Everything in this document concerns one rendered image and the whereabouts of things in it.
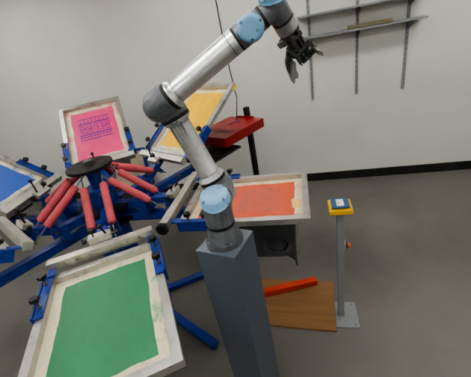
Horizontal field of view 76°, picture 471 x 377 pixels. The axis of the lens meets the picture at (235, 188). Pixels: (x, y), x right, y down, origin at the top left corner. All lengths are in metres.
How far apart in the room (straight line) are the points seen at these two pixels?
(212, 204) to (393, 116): 3.17
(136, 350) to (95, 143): 2.18
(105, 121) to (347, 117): 2.68
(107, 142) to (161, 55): 1.40
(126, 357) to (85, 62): 3.73
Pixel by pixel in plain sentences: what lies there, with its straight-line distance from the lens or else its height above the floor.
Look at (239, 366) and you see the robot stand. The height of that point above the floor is 0.44.
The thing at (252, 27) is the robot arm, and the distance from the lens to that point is 0.95.
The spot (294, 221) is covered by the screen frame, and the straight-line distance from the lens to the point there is 1.70.
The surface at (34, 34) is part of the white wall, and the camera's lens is 4.82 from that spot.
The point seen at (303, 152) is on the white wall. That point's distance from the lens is 3.99.
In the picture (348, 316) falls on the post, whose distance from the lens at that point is 2.50.
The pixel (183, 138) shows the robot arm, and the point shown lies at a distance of 1.17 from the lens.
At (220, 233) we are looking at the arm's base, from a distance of 1.17.
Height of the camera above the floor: 1.96
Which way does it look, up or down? 28 degrees down
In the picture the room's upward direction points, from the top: 11 degrees counter-clockwise
